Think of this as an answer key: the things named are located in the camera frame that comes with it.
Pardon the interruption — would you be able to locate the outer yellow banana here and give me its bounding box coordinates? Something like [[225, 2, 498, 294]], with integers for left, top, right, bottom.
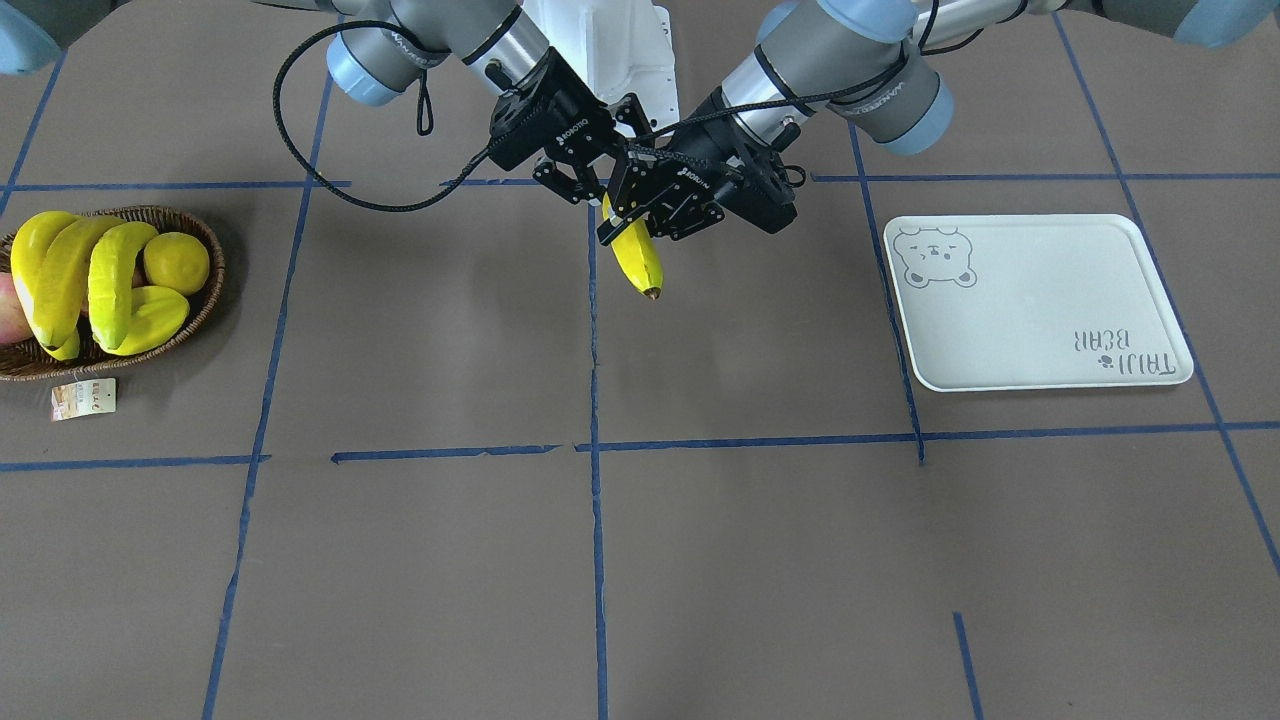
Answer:
[[10, 210, 81, 331]]

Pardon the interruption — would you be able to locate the white bear-print tray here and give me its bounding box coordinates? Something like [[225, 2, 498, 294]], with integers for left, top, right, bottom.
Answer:
[[883, 214, 1196, 393]]

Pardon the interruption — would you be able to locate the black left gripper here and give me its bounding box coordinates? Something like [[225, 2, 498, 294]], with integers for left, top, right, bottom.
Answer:
[[596, 114, 797, 246]]

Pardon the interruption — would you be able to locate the yellow banana with dark tip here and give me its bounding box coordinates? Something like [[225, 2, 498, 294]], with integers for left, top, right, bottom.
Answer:
[[602, 193, 664, 300]]

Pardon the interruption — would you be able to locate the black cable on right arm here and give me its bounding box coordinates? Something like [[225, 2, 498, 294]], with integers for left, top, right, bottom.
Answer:
[[273, 20, 500, 213]]

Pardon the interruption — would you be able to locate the yellow lemon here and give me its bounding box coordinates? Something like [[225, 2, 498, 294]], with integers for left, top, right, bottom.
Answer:
[[142, 232, 212, 296]]

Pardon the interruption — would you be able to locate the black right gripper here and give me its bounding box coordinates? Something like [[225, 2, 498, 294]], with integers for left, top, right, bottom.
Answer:
[[489, 50, 653, 205]]

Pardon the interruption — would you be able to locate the yellow starfruit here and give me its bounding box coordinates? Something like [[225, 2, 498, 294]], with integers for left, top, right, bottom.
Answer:
[[105, 284, 189, 356]]

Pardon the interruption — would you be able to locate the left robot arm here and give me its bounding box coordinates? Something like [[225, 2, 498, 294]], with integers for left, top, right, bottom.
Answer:
[[596, 1, 1277, 245]]

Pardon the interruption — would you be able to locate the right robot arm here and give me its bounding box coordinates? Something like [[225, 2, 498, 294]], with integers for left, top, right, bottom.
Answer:
[[271, 1, 653, 213]]

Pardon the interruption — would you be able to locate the paper price tag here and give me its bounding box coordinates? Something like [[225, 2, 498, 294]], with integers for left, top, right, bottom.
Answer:
[[50, 377, 118, 421]]

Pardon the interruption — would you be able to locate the greenish yellow banana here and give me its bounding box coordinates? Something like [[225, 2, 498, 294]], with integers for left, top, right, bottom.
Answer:
[[87, 222, 159, 351]]

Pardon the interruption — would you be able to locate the large yellow banana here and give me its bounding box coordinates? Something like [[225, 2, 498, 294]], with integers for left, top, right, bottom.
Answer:
[[32, 215, 124, 351]]

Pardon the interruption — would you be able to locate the brown wicker basket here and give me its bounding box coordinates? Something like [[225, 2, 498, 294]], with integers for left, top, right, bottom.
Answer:
[[1, 205, 225, 380]]

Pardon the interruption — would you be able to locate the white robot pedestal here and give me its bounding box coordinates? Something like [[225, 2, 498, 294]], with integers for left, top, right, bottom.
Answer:
[[522, 1, 681, 128]]

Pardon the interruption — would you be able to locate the red apple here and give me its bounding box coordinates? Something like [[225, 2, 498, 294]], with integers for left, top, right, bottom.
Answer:
[[0, 272, 33, 346]]

